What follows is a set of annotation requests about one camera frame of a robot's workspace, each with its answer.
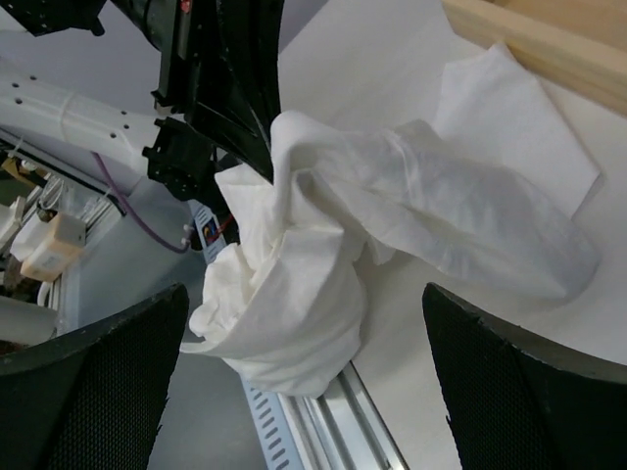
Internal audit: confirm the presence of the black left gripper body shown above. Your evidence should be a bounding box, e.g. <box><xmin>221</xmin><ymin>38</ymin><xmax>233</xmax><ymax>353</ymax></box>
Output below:
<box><xmin>115</xmin><ymin>1</ymin><xmax>283</xmax><ymax>131</ymax></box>

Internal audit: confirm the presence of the white shirt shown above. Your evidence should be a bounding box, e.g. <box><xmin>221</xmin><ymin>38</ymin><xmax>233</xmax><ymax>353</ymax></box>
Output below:
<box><xmin>180</xmin><ymin>44</ymin><xmax>601</xmax><ymax>398</ymax></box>

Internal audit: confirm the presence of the wooden clothes rack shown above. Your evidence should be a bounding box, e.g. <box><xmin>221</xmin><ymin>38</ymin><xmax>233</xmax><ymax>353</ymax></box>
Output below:
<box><xmin>442</xmin><ymin>1</ymin><xmax>626</xmax><ymax>116</ymax></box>

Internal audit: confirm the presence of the beige power adapter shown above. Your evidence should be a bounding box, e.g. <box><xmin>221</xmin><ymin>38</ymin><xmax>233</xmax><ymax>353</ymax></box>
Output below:
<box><xmin>10</xmin><ymin>213</ymin><xmax>86</xmax><ymax>282</ymax></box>

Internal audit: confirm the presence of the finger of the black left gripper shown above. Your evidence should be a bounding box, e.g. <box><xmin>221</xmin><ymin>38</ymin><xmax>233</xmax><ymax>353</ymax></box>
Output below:
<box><xmin>195</xmin><ymin>53</ymin><xmax>279</xmax><ymax>182</ymax></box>

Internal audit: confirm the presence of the aluminium mounting rail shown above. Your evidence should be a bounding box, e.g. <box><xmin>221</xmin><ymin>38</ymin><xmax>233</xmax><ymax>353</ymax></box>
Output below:
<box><xmin>281</xmin><ymin>364</ymin><xmax>408</xmax><ymax>470</ymax></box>

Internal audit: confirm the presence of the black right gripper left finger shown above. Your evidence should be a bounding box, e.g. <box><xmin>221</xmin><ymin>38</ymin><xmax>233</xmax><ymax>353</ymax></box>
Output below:
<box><xmin>1</xmin><ymin>284</ymin><xmax>189</xmax><ymax>469</ymax></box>

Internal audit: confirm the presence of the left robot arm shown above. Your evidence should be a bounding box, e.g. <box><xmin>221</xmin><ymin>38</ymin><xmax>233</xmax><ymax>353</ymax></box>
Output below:
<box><xmin>1</xmin><ymin>1</ymin><xmax>283</xmax><ymax>205</ymax></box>

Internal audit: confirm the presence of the slotted grey cable duct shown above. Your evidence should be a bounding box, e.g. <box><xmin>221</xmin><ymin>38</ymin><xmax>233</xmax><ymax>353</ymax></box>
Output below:
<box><xmin>242</xmin><ymin>379</ymin><xmax>304</xmax><ymax>470</ymax></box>

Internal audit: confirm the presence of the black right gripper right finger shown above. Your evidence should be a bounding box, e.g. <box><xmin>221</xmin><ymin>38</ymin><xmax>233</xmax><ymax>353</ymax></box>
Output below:
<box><xmin>422</xmin><ymin>283</ymin><xmax>626</xmax><ymax>469</ymax></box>

